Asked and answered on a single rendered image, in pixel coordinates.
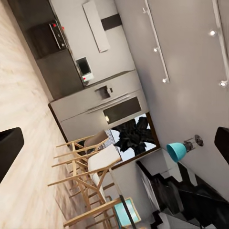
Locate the stairs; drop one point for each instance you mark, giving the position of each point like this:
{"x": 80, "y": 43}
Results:
{"x": 180, "y": 200}

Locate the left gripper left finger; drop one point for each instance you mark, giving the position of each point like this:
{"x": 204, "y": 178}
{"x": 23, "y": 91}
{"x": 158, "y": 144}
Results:
{"x": 11, "y": 143}

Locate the room light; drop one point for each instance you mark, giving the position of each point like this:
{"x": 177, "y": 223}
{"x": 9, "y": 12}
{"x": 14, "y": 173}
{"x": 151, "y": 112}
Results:
{"x": 178, "y": 150}

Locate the breakfast table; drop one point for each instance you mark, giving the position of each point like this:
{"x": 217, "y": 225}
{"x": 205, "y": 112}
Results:
{"x": 104, "y": 207}

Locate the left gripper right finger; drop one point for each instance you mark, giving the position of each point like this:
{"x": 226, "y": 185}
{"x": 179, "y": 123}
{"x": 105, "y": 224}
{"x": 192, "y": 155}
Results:
{"x": 222, "y": 142}

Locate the fixed window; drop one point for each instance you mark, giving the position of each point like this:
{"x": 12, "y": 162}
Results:
{"x": 132, "y": 139}

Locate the fridge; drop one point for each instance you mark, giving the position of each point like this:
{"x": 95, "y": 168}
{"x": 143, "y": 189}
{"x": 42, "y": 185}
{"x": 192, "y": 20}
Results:
{"x": 100, "y": 106}

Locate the range hood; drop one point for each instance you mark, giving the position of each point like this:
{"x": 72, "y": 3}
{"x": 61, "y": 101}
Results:
{"x": 99, "y": 26}

